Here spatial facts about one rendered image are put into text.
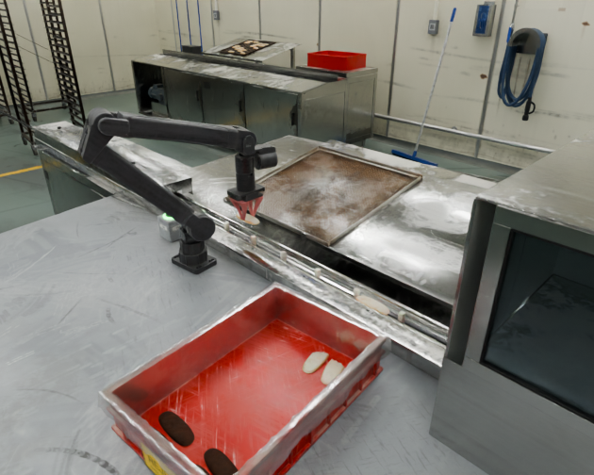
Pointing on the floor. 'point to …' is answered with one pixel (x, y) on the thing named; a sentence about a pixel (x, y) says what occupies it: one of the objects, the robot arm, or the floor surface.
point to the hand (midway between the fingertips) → (247, 215)
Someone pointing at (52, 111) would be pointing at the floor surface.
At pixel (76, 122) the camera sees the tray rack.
